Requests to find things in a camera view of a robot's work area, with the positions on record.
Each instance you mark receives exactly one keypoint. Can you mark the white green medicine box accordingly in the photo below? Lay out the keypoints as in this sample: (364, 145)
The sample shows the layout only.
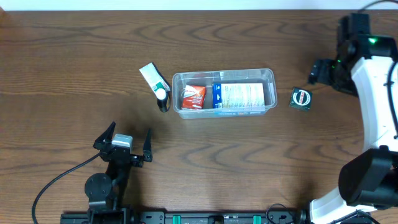
(154, 78)

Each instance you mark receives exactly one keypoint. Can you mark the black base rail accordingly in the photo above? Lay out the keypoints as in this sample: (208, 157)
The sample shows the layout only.
(277, 216)

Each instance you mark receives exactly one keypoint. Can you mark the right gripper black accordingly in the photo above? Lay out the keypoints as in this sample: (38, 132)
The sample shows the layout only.
(319, 72)

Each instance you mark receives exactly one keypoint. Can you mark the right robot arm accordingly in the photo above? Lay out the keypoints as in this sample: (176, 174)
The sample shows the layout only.
(365, 66)

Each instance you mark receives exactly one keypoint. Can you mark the clear plastic container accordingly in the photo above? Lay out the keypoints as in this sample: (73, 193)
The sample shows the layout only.
(207, 79)

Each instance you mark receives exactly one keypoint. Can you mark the blue medicine box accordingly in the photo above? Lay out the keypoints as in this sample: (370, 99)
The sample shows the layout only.
(238, 97)

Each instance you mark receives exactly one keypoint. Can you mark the dark bottle white cap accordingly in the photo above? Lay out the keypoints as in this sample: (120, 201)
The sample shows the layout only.
(163, 100)

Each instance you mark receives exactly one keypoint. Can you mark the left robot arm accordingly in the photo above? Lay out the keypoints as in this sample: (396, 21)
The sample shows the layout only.
(105, 191)

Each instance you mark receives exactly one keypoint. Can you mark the dark green square box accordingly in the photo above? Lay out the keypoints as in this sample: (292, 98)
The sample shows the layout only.
(301, 99)

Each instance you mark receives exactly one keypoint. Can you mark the red medicine box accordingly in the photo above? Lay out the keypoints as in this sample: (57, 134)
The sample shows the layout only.
(193, 97)

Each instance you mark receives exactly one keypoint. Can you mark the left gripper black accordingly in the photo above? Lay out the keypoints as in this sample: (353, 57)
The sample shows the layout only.
(121, 154)

